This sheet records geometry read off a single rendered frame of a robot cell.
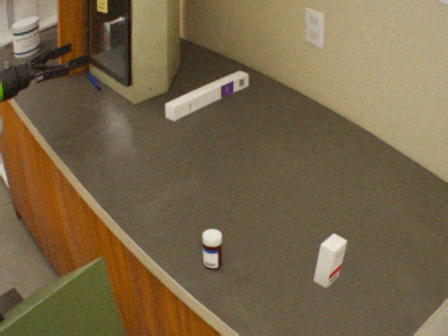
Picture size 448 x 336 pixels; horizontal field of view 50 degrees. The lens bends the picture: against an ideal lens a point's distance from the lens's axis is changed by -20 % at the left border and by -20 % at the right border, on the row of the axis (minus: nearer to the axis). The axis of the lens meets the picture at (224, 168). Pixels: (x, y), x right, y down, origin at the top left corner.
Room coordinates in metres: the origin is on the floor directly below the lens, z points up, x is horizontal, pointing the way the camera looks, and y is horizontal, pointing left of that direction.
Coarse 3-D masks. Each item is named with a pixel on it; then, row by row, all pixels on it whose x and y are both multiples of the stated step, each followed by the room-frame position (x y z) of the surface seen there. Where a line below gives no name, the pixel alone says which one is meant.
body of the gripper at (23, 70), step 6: (18, 66) 1.20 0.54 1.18; (24, 66) 1.20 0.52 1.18; (30, 66) 1.25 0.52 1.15; (18, 72) 1.18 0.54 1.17; (24, 72) 1.19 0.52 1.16; (30, 72) 1.21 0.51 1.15; (36, 72) 1.21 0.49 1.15; (24, 78) 1.18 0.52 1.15; (30, 78) 1.19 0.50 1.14; (24, 84) 1.18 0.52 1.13
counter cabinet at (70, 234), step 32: (32, 160) 1.46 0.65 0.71; (32, 192) 1.55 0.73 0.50; (64, 192) 1.21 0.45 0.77; (32, 224) 1.69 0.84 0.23; (64, 224) 1.27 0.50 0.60; (96, 224) 1.04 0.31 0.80; (64, 256) 1.36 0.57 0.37; (96, 256) 1.08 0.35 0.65; (128, 256) 0.91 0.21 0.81; (128, 288) 0.95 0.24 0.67; (160, 288) 0.82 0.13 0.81; (128, 320) 0.99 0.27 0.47; (160, 320) 0.84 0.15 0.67; (192, 320) 0.73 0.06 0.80
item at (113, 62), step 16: (96, 0) 1.55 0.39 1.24; (112, 0) 1.46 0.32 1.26; (128, 0) 1.38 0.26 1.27; (96, 16) 1.55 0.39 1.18; (112, 16) 1.46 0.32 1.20; (128, 16) 1.38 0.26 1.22; (96, 32) 1.55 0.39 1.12; (112, 32) 1.46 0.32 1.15; (128, 32) 1.38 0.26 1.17; (96, 48) 1.55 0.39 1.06; (112, 48) 1.46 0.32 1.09; (128, 48) 1.38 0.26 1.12; (96, 64) 1.55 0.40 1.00; (112, 64) 1.46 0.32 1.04; (128, 64) 1.38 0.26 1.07; (128, 80) 1.38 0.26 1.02
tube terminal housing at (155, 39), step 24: (144, 0) 1.40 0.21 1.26; (168, 0) 1.47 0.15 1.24; (144, 24) 1.41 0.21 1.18; (168, 24) 1.47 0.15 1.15; (144, 48) 1.40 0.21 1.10; (168, 48) 1.47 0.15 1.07; (96, 72) 1.58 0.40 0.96; (144, 72) 1.40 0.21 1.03; (168, 72) 1.47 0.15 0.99; (144, 96) 1.40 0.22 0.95
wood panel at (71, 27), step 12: (60, 0) 1.62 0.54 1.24; (72, 0) 1.65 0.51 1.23; (60, 12) 1.62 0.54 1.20; (72, 12) 1.65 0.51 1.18; (84, 12) 1.67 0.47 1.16; (60, 24) 1.61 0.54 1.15; (72, 24) 1.64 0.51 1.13; (60, 36) 1.62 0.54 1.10; (72, 36) 1.64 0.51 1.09; (84, 36) 1.67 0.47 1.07; (72, 48) 1.64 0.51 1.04; (84, 48) 1.67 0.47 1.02; (60, 60) 1.62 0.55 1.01; (72, 72) 1.64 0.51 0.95
